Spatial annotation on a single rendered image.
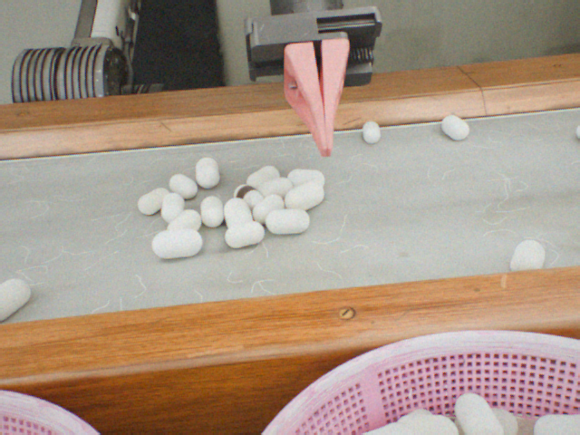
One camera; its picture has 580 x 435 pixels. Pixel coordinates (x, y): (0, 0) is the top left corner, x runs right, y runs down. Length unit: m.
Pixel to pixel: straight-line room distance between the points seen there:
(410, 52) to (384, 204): 2.23
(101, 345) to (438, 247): 0.25
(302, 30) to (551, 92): 0.36
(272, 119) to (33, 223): 0.27
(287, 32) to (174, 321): 0.22
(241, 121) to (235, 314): 0.33
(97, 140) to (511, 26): 2.39
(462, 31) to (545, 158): 2.20
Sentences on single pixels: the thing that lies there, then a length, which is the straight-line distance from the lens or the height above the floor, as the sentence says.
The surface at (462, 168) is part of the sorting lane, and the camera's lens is 0.59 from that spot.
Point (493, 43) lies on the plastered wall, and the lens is 2.87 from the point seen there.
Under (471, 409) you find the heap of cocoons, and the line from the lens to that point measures 0.35.
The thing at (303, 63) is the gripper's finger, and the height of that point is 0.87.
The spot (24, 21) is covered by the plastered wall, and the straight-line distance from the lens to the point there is 2.60.
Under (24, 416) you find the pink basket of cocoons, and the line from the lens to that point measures 0.35.
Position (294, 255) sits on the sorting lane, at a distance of 0.46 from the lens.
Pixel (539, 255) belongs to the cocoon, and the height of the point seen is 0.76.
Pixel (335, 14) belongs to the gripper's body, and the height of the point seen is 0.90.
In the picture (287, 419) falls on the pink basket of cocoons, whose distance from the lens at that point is 0.30.
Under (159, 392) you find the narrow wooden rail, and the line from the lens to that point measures 0.36.
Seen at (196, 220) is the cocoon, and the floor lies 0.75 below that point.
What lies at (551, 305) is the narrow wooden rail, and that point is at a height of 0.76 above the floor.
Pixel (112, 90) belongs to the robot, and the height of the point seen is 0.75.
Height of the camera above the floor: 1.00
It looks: 31 degrees down
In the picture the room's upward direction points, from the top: 4 degrees counter-clockwise
